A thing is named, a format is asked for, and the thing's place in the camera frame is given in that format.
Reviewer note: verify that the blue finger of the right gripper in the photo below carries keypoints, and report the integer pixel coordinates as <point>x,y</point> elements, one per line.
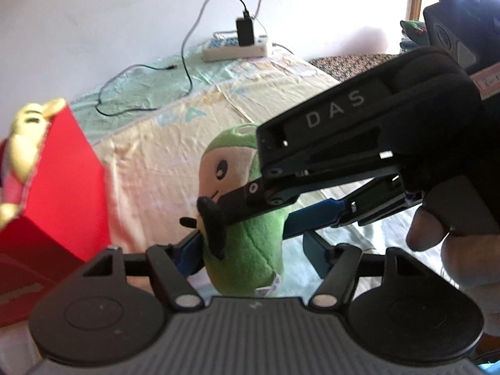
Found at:
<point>317,216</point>

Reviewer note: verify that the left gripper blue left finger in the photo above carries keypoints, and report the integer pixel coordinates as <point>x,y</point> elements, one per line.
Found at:
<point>188,254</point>

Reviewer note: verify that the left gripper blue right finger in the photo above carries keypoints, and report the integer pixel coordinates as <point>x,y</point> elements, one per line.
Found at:
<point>320,253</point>

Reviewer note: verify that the green plush toy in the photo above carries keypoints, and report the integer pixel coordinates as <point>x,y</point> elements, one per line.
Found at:
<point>242,237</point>

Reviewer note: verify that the yellow tiger plush toy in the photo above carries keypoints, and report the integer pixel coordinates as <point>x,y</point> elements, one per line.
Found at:
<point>21,152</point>

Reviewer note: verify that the person's right hand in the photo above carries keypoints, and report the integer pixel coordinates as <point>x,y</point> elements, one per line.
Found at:
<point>471,261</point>

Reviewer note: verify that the patterned brown stool cover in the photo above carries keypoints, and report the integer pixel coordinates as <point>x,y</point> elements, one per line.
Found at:
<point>345,67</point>

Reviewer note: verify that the red storage box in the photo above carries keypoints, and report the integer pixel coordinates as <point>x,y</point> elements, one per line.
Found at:
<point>62,222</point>

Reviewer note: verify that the white power strip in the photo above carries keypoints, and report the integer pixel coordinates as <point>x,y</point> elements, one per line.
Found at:
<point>218,49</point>

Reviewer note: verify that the black power adapter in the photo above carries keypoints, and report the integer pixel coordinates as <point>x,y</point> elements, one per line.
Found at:
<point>245,33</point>

